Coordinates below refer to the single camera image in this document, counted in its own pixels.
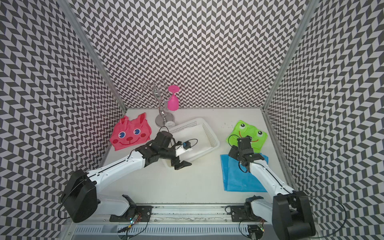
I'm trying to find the aluminium front rail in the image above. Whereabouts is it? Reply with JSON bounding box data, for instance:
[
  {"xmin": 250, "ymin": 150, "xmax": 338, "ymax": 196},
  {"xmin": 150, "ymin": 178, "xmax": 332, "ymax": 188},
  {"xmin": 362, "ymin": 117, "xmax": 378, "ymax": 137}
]
[{"xmin": 64, "ymin": 203, "xmax": 319, "ymax": 226}]

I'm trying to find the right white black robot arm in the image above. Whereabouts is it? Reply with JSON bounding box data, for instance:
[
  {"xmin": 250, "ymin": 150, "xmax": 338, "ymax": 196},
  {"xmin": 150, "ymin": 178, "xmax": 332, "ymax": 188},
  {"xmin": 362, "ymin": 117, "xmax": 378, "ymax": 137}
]
[{"xmin": 229, "ymin": 136, "xmax": 316, "ymax": 240}]

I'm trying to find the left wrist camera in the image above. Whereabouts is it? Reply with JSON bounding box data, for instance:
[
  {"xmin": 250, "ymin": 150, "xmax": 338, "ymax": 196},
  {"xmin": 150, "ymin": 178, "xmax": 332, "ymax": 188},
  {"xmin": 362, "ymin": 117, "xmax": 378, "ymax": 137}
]
[{"xmin": 175, "ymin": 141, "xmax": 192, "ymax": 157}]

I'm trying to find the pink bunny raincoat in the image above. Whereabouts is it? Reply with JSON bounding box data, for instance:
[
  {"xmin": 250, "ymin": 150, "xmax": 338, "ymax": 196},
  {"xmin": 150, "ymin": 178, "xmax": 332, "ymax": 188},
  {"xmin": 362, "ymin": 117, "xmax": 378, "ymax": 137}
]
[{"xmin": 110, "ymin": 113, "xmax": 152, "ymax": 151}]

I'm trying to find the small clear lidded jar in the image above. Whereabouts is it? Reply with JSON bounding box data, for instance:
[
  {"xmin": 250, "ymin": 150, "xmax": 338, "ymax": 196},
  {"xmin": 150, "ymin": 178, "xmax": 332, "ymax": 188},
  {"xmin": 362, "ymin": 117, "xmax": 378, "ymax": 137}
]
[{"xmin": 165, "ymin": 121, "xmax": 176, "ymax": 128}]

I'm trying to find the blue raincoat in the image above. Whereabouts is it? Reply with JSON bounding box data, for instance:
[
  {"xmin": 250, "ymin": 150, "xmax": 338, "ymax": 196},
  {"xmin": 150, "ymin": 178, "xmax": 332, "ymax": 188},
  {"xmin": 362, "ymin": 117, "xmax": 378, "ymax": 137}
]
[{"xmin": 220, "ymin": 155, "xmax": 267, "ymax": 193}]

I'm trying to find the white plastic basket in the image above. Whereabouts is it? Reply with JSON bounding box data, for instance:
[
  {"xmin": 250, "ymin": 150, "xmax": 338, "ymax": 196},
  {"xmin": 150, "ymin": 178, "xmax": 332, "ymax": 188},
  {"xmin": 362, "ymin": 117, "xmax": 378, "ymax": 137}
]
[{"xmin": 161, "ymin": 118, "xmax": 220, "ymax": 163}]

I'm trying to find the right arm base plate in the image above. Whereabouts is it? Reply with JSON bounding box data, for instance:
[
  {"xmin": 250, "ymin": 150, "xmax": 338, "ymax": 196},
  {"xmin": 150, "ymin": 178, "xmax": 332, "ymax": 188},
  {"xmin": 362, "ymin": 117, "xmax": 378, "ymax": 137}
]
[{"xmin": 225, "ymin": 205, "xmax": 263, "ymax": 223}]

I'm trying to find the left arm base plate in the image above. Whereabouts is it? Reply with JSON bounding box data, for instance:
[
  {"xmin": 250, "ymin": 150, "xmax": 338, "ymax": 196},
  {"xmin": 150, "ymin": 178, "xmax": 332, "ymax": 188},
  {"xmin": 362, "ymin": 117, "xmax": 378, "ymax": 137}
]
[{"xmin": 110, "ymin": 205, "xmax": 153, "ymax": 223}]

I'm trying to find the chrome glass holder stand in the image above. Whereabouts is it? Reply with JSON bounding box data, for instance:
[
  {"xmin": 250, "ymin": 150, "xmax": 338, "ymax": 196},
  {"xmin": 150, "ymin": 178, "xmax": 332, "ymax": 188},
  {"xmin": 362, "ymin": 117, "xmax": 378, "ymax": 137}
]
[{"xmin": 143, "ymin": 84, "xmax": 176, "ymax": 128}]

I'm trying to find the pink silicone wine glass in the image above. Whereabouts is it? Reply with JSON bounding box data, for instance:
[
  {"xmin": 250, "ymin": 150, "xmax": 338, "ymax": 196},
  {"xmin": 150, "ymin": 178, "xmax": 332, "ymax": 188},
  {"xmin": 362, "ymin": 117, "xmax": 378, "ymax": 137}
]
[{"xmin": 167, "ymin": 85, "xmax": 180, "ymax": 111}]

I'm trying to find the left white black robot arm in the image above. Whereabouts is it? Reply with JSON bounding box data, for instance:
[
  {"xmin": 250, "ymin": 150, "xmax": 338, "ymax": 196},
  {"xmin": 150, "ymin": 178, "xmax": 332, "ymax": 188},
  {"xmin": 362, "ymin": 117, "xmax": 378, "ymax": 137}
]
[{"xmin": 60, "ymin": 131, "xmax": 193, "ymax": 224}]

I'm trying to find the green frog raincoat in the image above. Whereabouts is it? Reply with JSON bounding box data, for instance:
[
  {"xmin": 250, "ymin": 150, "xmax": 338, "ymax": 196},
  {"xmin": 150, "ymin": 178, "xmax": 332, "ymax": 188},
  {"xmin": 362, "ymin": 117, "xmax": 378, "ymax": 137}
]
[{"xmin": 227, "ymin": 121, "xmax": 268, "ymax": 153}]

